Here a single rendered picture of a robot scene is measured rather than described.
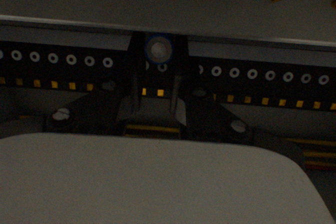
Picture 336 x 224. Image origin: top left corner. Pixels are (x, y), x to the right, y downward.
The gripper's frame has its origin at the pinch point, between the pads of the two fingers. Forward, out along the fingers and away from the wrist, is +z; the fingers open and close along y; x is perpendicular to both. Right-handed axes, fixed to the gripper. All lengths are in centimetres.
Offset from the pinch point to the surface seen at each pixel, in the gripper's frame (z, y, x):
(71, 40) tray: 9.3, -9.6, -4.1
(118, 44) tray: 9.2, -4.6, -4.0
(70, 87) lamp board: 6.9, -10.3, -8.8
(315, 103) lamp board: 6.4, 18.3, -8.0
